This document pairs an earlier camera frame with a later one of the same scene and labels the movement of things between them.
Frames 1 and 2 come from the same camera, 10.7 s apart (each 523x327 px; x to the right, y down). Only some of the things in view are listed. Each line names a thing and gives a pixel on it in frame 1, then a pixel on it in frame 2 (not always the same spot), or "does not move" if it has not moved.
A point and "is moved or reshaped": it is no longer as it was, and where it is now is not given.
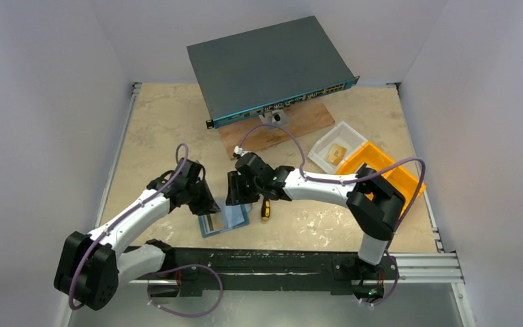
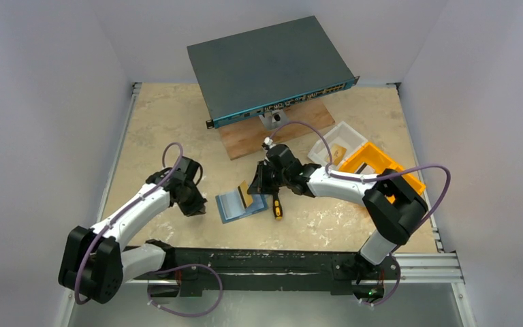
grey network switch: [267, 68] does not move
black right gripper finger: [238, 189] -> [262, 183]
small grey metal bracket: [277, 117] does not move
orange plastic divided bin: [392, 174] does not move
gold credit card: [336, 154] does not move
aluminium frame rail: [428, 268] does not move
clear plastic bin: [334, 145] does not move
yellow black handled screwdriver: [265, 209] -> [277, 207]
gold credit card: [218, 221] is moved or reshaped
